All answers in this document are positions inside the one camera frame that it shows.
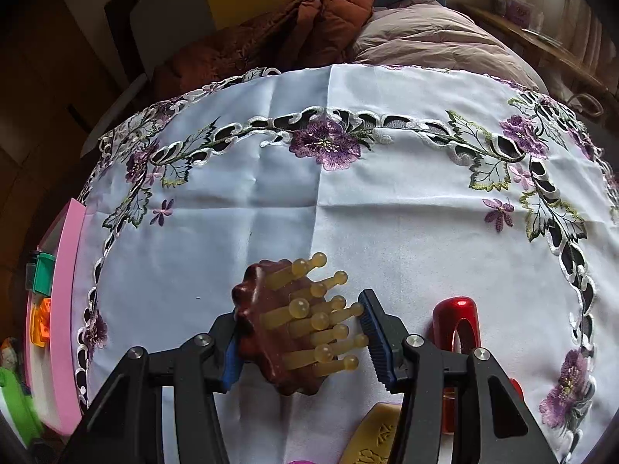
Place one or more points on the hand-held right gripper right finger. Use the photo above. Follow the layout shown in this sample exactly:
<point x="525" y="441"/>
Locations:
<point x="382" y="348"/>

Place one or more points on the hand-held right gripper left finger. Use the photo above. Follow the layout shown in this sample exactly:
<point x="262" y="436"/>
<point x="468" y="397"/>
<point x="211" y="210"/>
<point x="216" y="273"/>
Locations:
<point x="232" y="353"/>

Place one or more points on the brown massage comb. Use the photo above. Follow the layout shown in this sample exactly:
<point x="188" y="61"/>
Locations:
<point x="256" y="309"/>

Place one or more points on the red u-shaped item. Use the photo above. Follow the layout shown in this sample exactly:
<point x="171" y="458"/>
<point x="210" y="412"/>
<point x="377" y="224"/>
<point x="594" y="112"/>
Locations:
<point x="454" y="314"/>

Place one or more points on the magenta round plastic item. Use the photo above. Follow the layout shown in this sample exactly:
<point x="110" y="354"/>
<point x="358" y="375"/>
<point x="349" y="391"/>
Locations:
<point x="301" y="462"/>

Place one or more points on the pink cardboard box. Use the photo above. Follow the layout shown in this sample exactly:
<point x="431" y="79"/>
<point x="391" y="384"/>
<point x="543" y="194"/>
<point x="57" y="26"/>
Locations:
<point x="63" y="324"/>

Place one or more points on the orange plastic toy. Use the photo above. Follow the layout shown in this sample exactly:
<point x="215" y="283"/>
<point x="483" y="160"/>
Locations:
<point x="41" y="324"/>

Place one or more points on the green plastic piece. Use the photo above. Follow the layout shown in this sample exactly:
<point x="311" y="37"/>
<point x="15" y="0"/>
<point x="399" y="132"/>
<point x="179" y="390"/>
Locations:
<point x="44" y="275"/>

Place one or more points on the floral embroidered white tablecloth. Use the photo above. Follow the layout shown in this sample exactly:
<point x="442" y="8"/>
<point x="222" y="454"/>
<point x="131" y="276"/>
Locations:
<point x="387" y="212"/>

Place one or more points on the white patterned cloth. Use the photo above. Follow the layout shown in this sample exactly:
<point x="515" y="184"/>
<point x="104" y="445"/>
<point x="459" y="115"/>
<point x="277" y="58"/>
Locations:
<point x="116" y="111"/>

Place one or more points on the pale pink duvet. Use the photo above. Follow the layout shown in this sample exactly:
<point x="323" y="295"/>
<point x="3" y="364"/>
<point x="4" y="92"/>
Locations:
<point x="435" y="38"/>

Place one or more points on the wooden wardrobe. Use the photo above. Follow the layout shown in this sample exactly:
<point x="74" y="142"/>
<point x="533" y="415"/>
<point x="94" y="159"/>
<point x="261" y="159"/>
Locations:
<point x="38" y="82"/>

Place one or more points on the brown quilted jacket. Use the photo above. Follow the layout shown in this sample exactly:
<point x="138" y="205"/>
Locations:
<point x="290" y="24"/>

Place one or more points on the wooden bedside desk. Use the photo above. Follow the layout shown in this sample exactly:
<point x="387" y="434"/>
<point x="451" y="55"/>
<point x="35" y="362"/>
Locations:
<point x="532" y="43"/>

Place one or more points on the purple box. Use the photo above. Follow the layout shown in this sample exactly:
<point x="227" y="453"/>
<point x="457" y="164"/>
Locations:
<point x="515" y="5"/>

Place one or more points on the beige curtain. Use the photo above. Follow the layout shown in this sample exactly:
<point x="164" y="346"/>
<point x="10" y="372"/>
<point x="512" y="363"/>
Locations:
<point x="590" y="43"/>

